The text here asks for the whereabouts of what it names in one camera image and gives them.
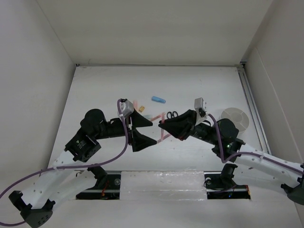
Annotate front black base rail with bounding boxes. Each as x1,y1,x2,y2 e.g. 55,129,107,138
76,171,251,200

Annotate black handled scissors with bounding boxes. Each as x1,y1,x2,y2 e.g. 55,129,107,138
166,111,179,119

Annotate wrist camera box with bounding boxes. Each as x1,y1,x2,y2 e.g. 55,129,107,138
194,97,208,125
117,99,134,118

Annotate metal rail right side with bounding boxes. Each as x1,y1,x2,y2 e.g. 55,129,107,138
236,62,272,154

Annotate blue capped marker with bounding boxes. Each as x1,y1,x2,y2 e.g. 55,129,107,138
151,96,166,104

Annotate orange pink highlighter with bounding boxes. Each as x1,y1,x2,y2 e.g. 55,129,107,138
133,100,141,112

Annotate orange pen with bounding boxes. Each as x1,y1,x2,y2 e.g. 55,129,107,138
150,112,165,122

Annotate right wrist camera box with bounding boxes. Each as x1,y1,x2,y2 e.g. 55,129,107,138
194,97,208,125

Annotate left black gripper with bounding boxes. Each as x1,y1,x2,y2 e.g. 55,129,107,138
94,108,157,150

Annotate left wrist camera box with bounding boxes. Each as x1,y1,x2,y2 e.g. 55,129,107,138
117,99,134,118

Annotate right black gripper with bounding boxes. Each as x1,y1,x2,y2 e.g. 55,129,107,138
158,109,219,145

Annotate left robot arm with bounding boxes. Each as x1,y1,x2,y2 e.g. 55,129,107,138
9,108,157,228

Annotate white round divided container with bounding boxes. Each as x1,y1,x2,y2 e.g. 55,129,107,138
221,107,250,133

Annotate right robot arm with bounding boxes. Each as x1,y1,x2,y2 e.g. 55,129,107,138
159,110,304,205

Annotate purple pink pen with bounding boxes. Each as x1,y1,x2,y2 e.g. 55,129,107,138
157,134,171,144

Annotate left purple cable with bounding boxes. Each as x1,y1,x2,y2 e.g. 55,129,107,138
0,99,130,225

